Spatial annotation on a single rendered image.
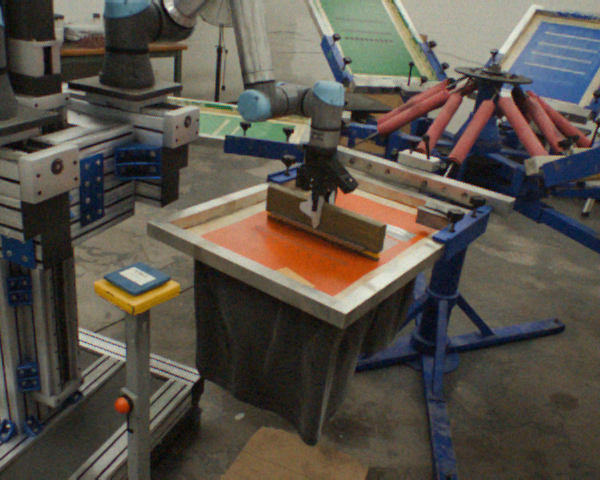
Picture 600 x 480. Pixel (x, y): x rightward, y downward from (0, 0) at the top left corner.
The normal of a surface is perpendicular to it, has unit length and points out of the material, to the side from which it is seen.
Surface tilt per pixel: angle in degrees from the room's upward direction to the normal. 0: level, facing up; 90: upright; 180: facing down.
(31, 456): 0
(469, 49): 90
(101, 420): 0
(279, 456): 0
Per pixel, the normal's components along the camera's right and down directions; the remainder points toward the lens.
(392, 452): 0.11, -0.90
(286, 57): -0.59, 0.28
